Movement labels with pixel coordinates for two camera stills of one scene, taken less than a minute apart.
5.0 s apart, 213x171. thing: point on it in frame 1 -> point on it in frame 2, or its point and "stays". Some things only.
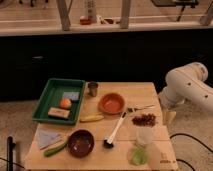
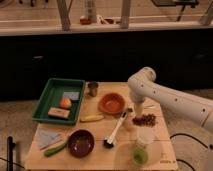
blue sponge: x=71 y=95 stays
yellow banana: x=91 y=118 stays
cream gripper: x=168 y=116 -> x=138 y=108
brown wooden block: x=55 y=111 stays
